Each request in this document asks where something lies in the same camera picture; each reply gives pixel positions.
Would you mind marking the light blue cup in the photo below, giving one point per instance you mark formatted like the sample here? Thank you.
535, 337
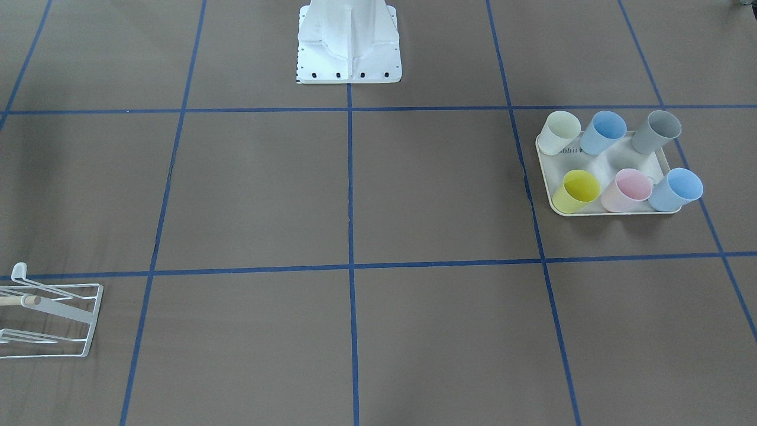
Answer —
679, 187

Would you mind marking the blue cup back row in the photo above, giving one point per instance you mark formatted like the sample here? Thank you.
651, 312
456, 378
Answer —
604, 129

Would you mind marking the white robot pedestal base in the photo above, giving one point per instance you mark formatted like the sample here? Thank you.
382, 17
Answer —
348, 42

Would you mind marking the wooden rack dowel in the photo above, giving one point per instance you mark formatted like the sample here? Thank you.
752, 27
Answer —
23, 300

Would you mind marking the cream white cup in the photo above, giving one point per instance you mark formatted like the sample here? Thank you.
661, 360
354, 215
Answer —
559, 130

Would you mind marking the yellow cup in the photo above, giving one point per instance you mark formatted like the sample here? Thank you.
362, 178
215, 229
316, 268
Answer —
577, 189

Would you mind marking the grey cup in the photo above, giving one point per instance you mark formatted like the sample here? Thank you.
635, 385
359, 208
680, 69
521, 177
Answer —
659, 129

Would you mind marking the cream plastic tray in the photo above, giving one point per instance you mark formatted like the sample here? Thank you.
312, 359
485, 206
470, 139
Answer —
604, 167

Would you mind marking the pink cup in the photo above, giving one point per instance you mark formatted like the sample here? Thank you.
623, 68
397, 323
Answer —
628, 189

